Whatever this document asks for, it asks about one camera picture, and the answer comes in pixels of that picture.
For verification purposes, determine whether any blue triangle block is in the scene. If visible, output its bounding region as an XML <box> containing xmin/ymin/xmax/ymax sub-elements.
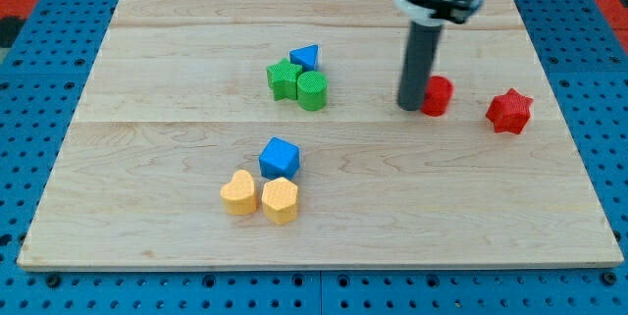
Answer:
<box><xmin>288</xmin><ymin>44</ymin><xmax>319</xmax><ymax>72</ymax></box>

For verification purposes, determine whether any light wooden board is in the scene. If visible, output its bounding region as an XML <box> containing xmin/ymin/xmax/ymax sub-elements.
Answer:
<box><xmin>18</xmin><ymin>0</ymin><xmax>624</xmax><ymax>272</ymax></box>

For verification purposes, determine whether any blue cube block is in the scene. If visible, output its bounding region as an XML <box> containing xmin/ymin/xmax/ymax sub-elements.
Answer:
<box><xmin>258</xmin><ymin>137</ymin><xmax>300</xmax><ymax>180</ymax></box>

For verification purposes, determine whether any green cylinder block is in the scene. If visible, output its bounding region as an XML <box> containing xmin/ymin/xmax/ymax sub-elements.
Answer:
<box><xmin>296</xmin><ymin>71</ymin><xmax>328</xmax><ymax>111</ymax></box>

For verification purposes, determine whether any green star block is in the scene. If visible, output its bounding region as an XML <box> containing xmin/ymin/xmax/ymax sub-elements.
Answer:
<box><xmin>266</xmin><ymin>58</ymin><xmax>303</xmax><ymax>101</ymax></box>

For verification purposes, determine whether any yellow hexagon block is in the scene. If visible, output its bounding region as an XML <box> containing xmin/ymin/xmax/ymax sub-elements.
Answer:
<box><xmin>261</xmin><ymin>178</ymin><xmax>298</xmax><ymax>225</ymax></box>

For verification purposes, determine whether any yellow heart block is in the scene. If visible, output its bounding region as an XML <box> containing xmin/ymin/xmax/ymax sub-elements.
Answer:
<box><xmin>220</xmin><ymin>170</ymin><xmax>257</xmax><ymax>216</ymax></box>

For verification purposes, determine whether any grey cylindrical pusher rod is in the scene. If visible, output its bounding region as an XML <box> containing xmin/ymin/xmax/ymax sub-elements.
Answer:
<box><xmin>396</xmin><ymin>22</ymin><xmax>443</xmax><ymax>111</ymax></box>

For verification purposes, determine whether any red cylinder block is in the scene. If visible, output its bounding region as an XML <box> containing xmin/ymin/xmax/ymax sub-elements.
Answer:
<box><xmin>421</xmin><ymin>76</ymin><xmax>454</xmax><ymax>117</ymax></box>

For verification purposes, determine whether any red star block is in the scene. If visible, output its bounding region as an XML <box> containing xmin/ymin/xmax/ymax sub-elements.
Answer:
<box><xmin>485</xmin><ymin>88</ymin><xmax>534</xmax><ymax>134</ymax></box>

